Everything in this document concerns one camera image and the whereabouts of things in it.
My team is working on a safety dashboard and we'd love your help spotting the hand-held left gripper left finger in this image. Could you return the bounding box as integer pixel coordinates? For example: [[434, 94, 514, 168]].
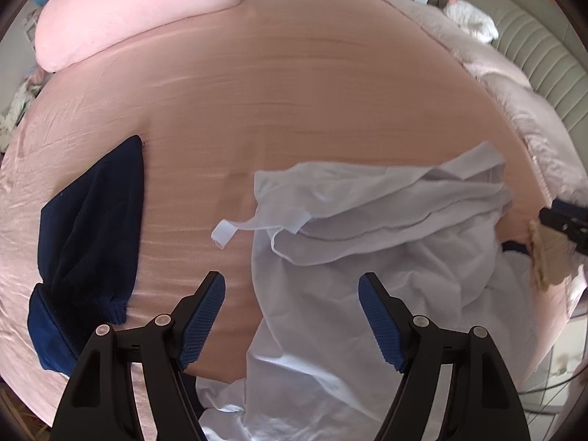
[[50, 271, 227, 441]]

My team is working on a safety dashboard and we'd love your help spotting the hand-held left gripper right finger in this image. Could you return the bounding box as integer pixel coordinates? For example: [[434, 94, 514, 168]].
[[358, 272, 529, 441]]

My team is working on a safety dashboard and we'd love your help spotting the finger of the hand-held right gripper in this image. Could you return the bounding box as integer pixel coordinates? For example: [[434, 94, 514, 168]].
[[538, 198, 588, 257]]

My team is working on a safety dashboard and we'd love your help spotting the cream garment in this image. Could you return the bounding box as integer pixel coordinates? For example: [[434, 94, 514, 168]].
[[527, 218, 580, 292]]

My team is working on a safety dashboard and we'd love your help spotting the light blue shirt navy trim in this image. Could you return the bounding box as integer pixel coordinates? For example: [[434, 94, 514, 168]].
[[195, 140, 529, 441]]

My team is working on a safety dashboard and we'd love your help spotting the heap of white clothes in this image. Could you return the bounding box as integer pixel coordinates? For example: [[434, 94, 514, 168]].
[[0, 76, 47, 152]]

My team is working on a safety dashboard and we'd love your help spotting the pale pink quilt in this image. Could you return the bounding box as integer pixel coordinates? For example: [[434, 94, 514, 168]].
[[381, 0, 588, 313]]

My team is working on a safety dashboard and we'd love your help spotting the navy blue garment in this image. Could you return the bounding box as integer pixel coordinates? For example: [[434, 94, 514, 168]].
[[26, 135, 145, 373]]

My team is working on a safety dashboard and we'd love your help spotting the grey-green padded headboard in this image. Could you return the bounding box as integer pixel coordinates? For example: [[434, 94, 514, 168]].
[[434, 0, 588, 148]]

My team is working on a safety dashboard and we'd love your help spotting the bed with pink sheet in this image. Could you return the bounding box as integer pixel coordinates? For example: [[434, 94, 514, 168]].
[[0, 0, 559, 428]]

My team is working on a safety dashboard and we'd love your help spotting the large pink pillow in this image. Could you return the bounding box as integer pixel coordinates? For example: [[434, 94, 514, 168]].
[[34, 0, 267, 74]]

